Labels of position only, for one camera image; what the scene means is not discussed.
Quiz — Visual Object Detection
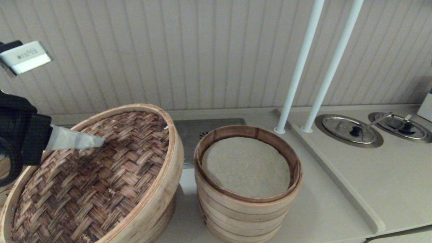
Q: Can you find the bamboo steamer basket stack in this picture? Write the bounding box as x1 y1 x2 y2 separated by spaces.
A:
193 125 303 243

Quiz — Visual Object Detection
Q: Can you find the white container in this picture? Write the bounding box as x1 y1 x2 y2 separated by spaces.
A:
417 88 432 123

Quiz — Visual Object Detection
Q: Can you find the perforated stainless steel panel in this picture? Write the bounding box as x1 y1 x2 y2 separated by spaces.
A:
51 118 246 168

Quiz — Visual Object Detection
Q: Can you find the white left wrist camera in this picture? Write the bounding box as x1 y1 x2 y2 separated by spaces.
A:
0 40 54 77

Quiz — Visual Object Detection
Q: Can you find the right steel pot lid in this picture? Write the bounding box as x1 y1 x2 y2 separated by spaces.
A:
368 112 432 144

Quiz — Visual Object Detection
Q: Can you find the left steel pot lid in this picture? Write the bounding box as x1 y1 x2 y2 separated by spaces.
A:
315 114 384 149

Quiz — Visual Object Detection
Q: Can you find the white metal pole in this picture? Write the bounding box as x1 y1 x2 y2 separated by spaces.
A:
273 0 325 134
301 0 365 133

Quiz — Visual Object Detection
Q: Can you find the tall bamboo steamer stack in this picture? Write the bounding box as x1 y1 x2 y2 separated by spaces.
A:
0 157 16 203

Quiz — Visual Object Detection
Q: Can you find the single bamboo steamer tray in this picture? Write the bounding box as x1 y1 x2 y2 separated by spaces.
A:
148 194 178 243

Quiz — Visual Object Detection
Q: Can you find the grey cloth steamer liner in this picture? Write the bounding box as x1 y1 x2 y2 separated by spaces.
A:
201 137 291 199

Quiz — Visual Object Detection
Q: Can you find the steel pot lid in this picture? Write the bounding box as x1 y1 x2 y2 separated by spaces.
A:
315 114 384 149
368 112 432 144

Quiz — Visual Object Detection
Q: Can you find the woven bamboo steamer lid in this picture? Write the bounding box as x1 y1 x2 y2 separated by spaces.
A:
0 103 185 243

